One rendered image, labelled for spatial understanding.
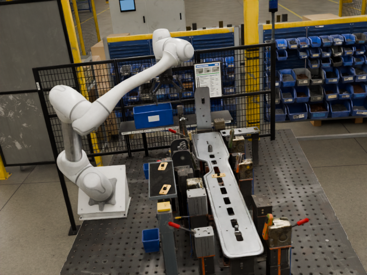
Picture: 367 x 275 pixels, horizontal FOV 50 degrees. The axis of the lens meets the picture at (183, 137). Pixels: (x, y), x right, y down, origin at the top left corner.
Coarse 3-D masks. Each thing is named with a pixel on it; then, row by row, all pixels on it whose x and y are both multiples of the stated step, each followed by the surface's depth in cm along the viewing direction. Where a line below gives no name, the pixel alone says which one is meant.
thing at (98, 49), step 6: (108, 36) 725; (114, 36) 719; (120, 36) 714; (102, 42) 674; (108, 42) 667; (96, 48) 638; (102, 48) 637; (96, 54) 642; (102, 54) 641; (102, 60) 645; (102, 66) 649
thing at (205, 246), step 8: (200, 232) 181; (208, 232) 181; (200, 240) 179; (208, 240) 180; (200, 248) 181; (208, 248) 182; (200, 256) 183; (208, 256) 183; (200, 264) 186; (208, 264) 186; (200, 272) 188; (208, 272) 188
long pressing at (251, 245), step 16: (208, 144) 280; (224, 144) 278; (208, 160) 256; (224, 160) 255; (208, 176) 239; (224, 176) 237; (208, 192) 222; (240, 192) 220; (224, 208) 207; (240, 208) 205; (224, 224) 194; (240, 224) 193; (224, 240) 184; (256, 240) 182; (240, 256) 174
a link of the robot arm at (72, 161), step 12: (60, 96) 199; (72, 96) 199; (60, 108) 200; (72, 108) 197; (72, 132) 217; (72, 144) 226; (60, 156) 249; (72, 156) 235; (84, 156) 245; (60, 168) 249; (72, 168) 241; (84, 168) 245; (72, 180) 247
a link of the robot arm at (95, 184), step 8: (88, 168) 246; (80, 176) 243; (88, 176) 238; (96, 176) 238; (104, 176) 243; (80, 184) 242; (88, 184) 236; (96, 184) 236; (104, 184) 241; (88, 192) 238; (96, 192) 238; (104, 192) 243; (96, 200) 253
